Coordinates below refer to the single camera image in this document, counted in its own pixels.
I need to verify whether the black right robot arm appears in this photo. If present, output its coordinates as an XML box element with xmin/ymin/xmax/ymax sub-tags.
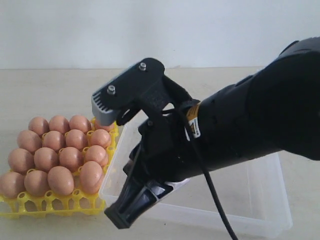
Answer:
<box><xmin>96</xmin><ymin>37</ymin><xmax>320</xmax><ymax>229</ymax></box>

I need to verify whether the clear plastic bin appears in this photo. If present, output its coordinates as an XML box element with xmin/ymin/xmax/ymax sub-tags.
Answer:
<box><xmin>99</xmin><ymin>113</ymin><xmax>293</xmax><ymax>238</ymax></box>

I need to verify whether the yellow plastic egg tray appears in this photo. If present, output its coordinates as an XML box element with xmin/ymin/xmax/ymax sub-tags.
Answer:
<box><xmin>0</xmin><ymin>119</ymin><xmax>118</xmax><ymax>218</ymax></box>

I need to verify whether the brown egg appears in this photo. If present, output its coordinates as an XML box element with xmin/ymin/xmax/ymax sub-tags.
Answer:
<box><xmin>33</xmin><ymin>147</ymin><xmax>59</xmax><ymax>173</ymax></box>
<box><xmin>69</xmin><ymin>114</ymin><xmax>92</xmax><ymax>133</ymax></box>
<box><xmin>59</xmin><ymin>147</ymin><xmax>84</xmax><ymax>173</ymax></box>
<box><xmin>24</xmin><ymin>170</ymin><xmax>50</xmax><ymax>197</ymax></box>
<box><xmin>65</xmin><ymin>129</ymin><xmax>88</xmax><ymax>151</ymax></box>
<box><xmin>16</xmin><ymin>130</ymin><xmax>42</xmax><ymax>154</ymax></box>
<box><xmin>84</xmin><ymin>145</ymin><xmax>109</xmax><ymax>167</ymax></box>
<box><xmin>0</xmin><ymin>171</ymin><xmax>26</xmax><ymax>199</ymax></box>
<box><xmin>7</xmin><ymin>148</ymin><xmax>35</xmax><ymax>175</ymax></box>
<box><xmin>42</xmin><ymin>130</ymin><xmax>66</xmax><ymax>152</ymax></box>
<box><xmin>90</xmin><ymin>129</ymin><xmax>112</xmax><ymax>148</ymax></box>
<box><xmin>95</xmin><ymin>123</ymin><xmax>115</xmax><ymax>132</ymax></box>
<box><xmin>47</xmin><ymin>166</ymin><xmax>75</xmax><ymax>196</ymax></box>
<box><xmin>28</xmin><ymin>116</ymin><xmax>50</xmax><ymax>137</ymax></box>
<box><xmin>49</xmin><ymin>115</ymin><xmax>70</xmax><ymax>135</ymax></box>
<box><xmin>79</xmin><ymin>161</ymin><xmax>104</xmax><ymax>195</ymax></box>

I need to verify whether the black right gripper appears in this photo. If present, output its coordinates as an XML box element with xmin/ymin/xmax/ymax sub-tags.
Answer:
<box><xmin>104</xmin><ymin>109</ymin><xmax>204</xmax><ymax>230</ymax></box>

